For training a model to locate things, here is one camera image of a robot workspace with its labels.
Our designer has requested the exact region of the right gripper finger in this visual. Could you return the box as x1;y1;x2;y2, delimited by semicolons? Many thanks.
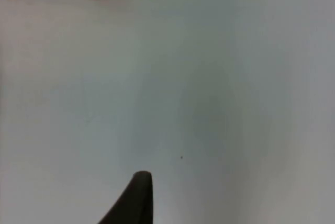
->
98;171;153;224

